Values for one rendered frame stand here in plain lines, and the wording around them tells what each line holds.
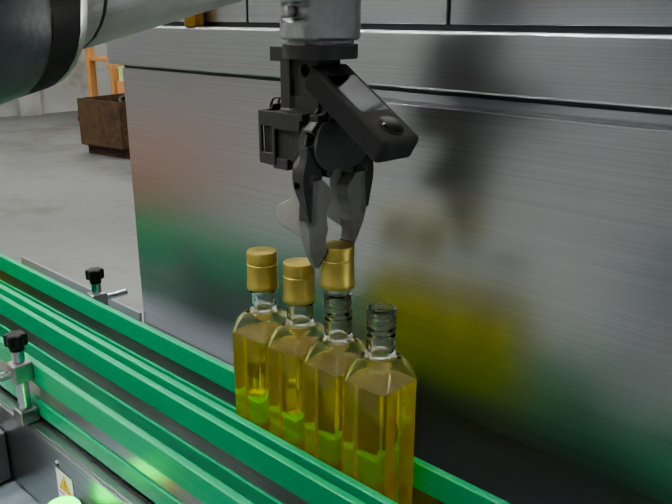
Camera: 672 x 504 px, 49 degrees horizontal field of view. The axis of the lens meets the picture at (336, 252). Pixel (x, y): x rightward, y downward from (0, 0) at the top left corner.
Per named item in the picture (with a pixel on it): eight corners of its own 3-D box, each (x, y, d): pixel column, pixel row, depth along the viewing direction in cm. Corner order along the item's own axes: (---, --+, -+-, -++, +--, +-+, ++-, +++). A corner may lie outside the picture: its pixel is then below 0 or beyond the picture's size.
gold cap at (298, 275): (322, 299, 80) (322, 261, 78) (298, 308, 77) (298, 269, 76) (299, 291, 82) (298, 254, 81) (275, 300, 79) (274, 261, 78)
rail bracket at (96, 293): (136, 336, 129) (129, 263, 125) (100, 348, 124) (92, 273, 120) (124, 329, 131) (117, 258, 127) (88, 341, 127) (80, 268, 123)
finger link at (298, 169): (320, 218, 73) (329, 130, 71) (332, 222, 72) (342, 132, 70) (285, 220, 69) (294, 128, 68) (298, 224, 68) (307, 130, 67)
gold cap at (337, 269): (362, 285, 75) (362, 244, 73) (338, 294, 72) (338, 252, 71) (336, 277, 77) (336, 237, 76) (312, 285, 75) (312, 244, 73)
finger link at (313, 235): (285, 257, 76) (294, 168, 75) (326, 270, 73) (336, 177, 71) (262, 259, 74) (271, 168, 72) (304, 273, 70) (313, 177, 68)
